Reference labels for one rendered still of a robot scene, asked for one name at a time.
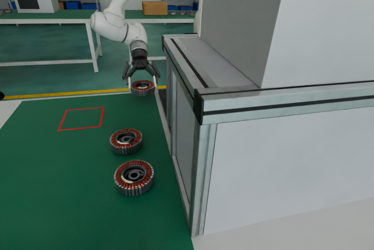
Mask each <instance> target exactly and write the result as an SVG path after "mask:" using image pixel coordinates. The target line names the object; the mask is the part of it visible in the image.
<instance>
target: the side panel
mask: <svg viewBox="0 0 374 250"><path fill-rule="evenodd" d="M216 126H217V123H216V124H206V125H201V126H200V124H199V122H198V120H197V118H196V116H195V114H194V112H193V110H192V108H191V106H190V104H189V102H188V100H187V98H186V96H185V94H184V92H183V90H182V88H181V86H180V84H179V82H178V80H177V78H176V76H175V74H174V72H173V70H172V68H171V67H170V144H171V161H172V164H173V168H174V172H175V176H176V181H177V184H178V188H179V192H180V196H181V200H182V203H183V207H184V212H185V216H186V220H187V223H188V227H189V230H190V236H191V237H195V235H196V233H198V235H199V236H202V235H203V230H204V222H205V214H206V205H207V200H208V191H209V183H210V174H211V165H212V161H213V152H214V143H215V134H216Z"/></svg>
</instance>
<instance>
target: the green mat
mask: <svg viewBox="0 0 374 250"><path fill-rule="evenodd" d="M93 107H104V113H103V117H102V125H101V127H96V128H86V129H75V130H64V131H57V130H58V127H59V125H60V123H61V120H62V118H63V116H64V114H65V111H66V110H70V111H67V114H66V116H65V118H64V121H63V123H62V126H61V128H60V130H63V129H74V128H85V127H91V126H99V125H100V119H101V111H102V108H96V109H85V108H93ZM72 109H83V110H72ZM121 129H136V130H138V131H140V132H141V133H142V138H143V145H142V147H141V148H140V149H139V150H138V151H136V152H134V153H132V154H131V153H130V154H128V153H127V154H126V155H122V154H117V153H115V152H113V151H112V149H111V146H110V137H111V135H113V134H114V133H115V132H116V131H119V130H121ZM131 160H133V161H134V160H136V161H137V160H142V161H145V162H148V163H149V164H150V165H151V166H152V168H153V170H154V182H153V185H152V186H151V187H150V189H148V191H146V192H145V193H142V194H140V195H137V196H136V194H135V196H129V195H128V196H127V195H123V194H121V193H120V192H118V191H117V189H116V187H115V181H114V174H115V171H116V169H118V167H120V165H122V164H123V163H125V162H128V161H131ZM0 250H194V247H193V243H192V240H191V236H190V232H189V227H188V223H187V220H186V216H185V212H184V207H183V203H182V201H181V196H180V192H179V188H178V184H177V181H176V176H175V172H174V168H173V164H172V161H171V157H170V153H169V148H168V144H167V141H166V137H165V133H164V128H163V124H162V122H161V117H160V113H159V109H158V105H157V102H156V97H155V93H154V92H153V94H151V95H148V96H136V95H134V94H132V93H128V94H113V95H98V96H83V97H68V98H59V99H44V100H28V101H22V102H21V103H20V104H19V106H18V107H17V108H16V109H15V111H14V112H13V114H12V115H11V116H10V117H9V118H8V120H7V121H6V122H5V123H4V125H3V126H2V127H1V128H0Z"/></svg>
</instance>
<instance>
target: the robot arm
mask: <svg viewBox="0 0 374 250"><path fill-rule="evenodd" d="M127 1H128V0H112V2H111V4H110V6H109V7H108V8H107V9H105V10H104V11H103V12H95V13H93V14H92V15H91V19H90V26H91V28H92V29H93V30H94V31H95V32H96V33H98V34H100V35H101V36H103V37H105V38H108V39H110V40H113V41H117V42H121V43H123V44H125V45H127V46H128V47H129V48H130V52H131V57H132V62H128V61H126V66H125V69H124V71H123V73H122V79H123V80H126V85H128V86H129V92H131V87H130V85H131V84H130V77H131V76H132V75H133V74H134V72H135V71H136V70H144V69H145V70H146V71H147V72H148V73H149V74H150V75H151V76H152V77H153V80H154V84H155V91H156V88H157V87H156V84H157V83H158V78H160V72H159V70H158V69H157V67H156V66H155V64H154V60H152V61H150V62H149V61H148V60H147V54H148V52H147V34H146V31H145V28H144V27H143V25H142V24H141V23H139V22H133V23H131V24H127V23H125V17H124V16H123V14H122V9H123V7H124V5H125V3H126V2H127ZM198 17H199V10H198V11H197V12H196V14H195V18H194V33H197V32H198ZM148 64H149V65H150V66H152V68H153V70H154V71H155V72H154V71H153V70H152V69H151V68H150V67H149V66H148ZM131 65H133V67H132V69H131V70H130V71H129V73H128V74H127V72H128V70H129V67H130V66H131Z"/></svg>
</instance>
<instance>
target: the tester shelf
mask: <svg viewBox="0 0 374 250"><path fill-rule="evenodd" d="M161 41H162V50H163V52H164V54H165V56H166V58H167V60H168V62H169V64H170V66H171V68H172V70H173V72H174V74H175V76H176V78H177V80H178V82H179V84H180V86H181V88H182V90H183V92H184V94H185V96H186V98H187V100H188V102H189V104H190V106H191V108H192V110H193V112H194V114H195V116H196V118H197V120H198V122H199V124H200V126H201V125H206V124H216V123H222V122H232V121H242V120H252V119H262V118H268V117H277V116H287V115H297V114H307V113H313V112H323V111H333V110H343V109H353V108H359V107H369V106H374V80H368V81H354V82H340V83H332V84H318V85H304V86H290V87H275V88H267V89H261V88H260V87H258V86H257V85H256V84H255V83H254V82H253V81H251V80H250V79H249V78H247V77H246V75H244V74H243V73H242V72H240V71H239V70H238V69H237V68H236V67H235V66H233V65H232V64H231V63H230V62H229V61H228V60H226V59H225V58H224V57H223V56H222V55H221V54H219V53H218V52H217V51H216V50H215V49H213V48H212V47H211V46H210V45H209V44H207V43H206V42H205V41H204V40H203V39H202V38H200V37H198V34H189V35H161Z"/></svg>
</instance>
